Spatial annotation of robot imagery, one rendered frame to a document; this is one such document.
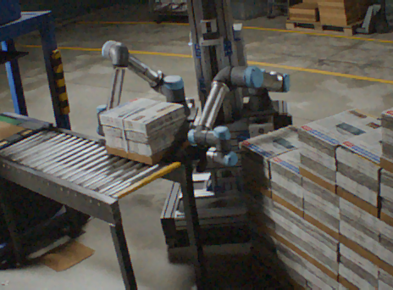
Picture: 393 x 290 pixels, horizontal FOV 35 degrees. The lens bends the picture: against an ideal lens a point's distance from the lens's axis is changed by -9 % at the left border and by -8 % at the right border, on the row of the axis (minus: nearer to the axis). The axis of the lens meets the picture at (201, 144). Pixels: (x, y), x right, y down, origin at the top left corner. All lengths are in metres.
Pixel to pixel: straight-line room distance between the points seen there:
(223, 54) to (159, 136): 0.80
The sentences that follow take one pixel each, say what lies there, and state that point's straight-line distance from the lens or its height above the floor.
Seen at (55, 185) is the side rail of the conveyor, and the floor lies 0.78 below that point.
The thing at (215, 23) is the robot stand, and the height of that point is 1.35.
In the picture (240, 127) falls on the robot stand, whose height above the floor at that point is 0.73.
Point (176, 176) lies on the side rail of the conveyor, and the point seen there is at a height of 0.72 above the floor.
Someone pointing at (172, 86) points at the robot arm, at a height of 1.02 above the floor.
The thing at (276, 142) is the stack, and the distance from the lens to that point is 3.39.
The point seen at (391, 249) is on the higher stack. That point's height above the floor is 0.72.
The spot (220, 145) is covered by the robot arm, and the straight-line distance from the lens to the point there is 3.25.
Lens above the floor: 2.10
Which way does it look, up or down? 21 degrees down
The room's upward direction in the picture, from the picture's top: 8 degrees counter-clockwise
